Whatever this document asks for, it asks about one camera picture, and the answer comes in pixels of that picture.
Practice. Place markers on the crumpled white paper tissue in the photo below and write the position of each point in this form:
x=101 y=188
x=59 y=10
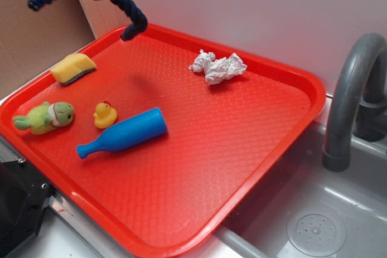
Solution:
x=218 y=70

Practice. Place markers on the grey toy faucet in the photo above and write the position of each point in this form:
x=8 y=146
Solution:
x=358 y=107

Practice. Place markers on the blue plastic toy bottle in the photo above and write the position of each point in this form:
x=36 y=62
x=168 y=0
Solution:
x=127 y=133

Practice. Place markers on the green plush frog toy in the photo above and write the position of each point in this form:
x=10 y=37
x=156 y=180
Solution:
x=45 y=118

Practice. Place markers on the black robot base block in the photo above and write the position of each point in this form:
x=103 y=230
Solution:
x=25 y=194

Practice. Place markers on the grey toy sink basin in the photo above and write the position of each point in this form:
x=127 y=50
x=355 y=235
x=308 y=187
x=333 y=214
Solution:
x=301 y=209

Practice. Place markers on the yellow rubber duck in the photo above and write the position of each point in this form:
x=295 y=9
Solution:
x=104 y=115

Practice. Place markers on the wooden corner panel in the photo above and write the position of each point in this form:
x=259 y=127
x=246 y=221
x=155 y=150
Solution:
x=103 y=16

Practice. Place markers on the red plastic tray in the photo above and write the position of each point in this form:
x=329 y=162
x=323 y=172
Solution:
x=164 y=197

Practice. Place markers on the yellow sponge with grey pad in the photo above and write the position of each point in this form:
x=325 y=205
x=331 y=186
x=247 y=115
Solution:
x=72 y=67

